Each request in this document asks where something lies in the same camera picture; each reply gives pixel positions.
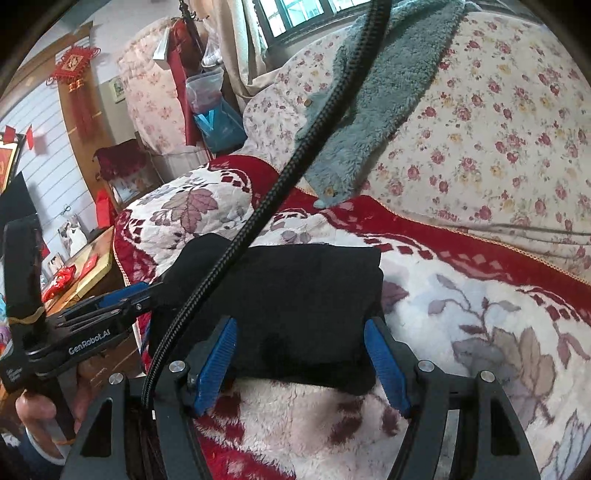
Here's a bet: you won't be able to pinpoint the beige curtain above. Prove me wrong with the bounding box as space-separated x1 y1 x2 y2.
217 0 278 100

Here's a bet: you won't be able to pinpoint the red paper bag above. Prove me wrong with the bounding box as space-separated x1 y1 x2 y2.
95 191 116 229

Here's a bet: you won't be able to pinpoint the clear plastic bag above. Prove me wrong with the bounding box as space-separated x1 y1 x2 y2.
185 69 225 114

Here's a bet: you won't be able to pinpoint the red hanging garment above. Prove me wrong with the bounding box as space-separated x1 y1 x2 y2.
167 18 200 145

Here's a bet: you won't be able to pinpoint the black television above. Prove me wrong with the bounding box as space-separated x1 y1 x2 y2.
0 171 40 232

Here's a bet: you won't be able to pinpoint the red white plush blanket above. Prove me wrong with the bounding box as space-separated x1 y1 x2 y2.
113 154 591 480

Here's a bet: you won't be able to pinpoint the red knot wall ornament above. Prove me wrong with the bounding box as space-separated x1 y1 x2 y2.
46 46 102 144

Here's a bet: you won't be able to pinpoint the wooden side table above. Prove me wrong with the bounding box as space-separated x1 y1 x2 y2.
44 226 144 379

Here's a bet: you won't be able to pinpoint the framed picture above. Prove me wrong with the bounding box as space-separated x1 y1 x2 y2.
0 124 26 195

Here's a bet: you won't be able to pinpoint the person's left forearm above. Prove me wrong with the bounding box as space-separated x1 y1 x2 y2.
0 431 70 480

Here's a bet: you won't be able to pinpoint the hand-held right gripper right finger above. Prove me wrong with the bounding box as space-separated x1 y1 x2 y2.
364 316 543 480

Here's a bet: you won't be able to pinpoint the black pants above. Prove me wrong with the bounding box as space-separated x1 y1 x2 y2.
148 233 386 398

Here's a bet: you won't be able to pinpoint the red packet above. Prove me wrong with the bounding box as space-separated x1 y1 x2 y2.
41 265 77 301

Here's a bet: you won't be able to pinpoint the dark red cloth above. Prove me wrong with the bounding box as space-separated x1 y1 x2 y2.
95 141 151 181

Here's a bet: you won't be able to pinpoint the black braided cable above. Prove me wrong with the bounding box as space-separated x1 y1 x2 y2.
141 0 393 409

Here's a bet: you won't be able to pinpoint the person's left hand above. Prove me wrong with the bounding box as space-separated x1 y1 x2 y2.
16 360 100 462

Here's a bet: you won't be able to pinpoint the floral cloth cover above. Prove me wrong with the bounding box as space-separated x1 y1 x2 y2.
117 18 188 153

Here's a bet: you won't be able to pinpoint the floral quilt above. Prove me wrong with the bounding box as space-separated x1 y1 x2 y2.
242 9 591 282

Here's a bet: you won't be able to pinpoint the grey fleece garment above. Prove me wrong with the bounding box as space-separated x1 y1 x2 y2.
295 0 467 208

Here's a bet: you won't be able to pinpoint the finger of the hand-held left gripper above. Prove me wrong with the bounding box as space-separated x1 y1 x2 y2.
62 302 149 334
55 282 164 323

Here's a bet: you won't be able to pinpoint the blue bag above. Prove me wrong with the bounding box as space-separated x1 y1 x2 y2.
194 99 247 153

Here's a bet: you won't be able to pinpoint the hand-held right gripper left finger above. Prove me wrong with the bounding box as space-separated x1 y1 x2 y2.
62 316 238 480

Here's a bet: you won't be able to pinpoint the window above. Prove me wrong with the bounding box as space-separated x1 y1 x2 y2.
256 0 384 42

